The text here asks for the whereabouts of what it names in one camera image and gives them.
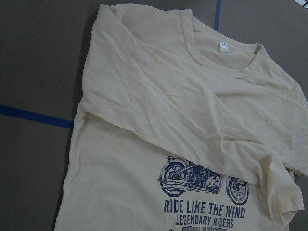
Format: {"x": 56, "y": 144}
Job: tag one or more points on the beige long-sleeve printed shirt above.
{"x": 181, "y": 128}

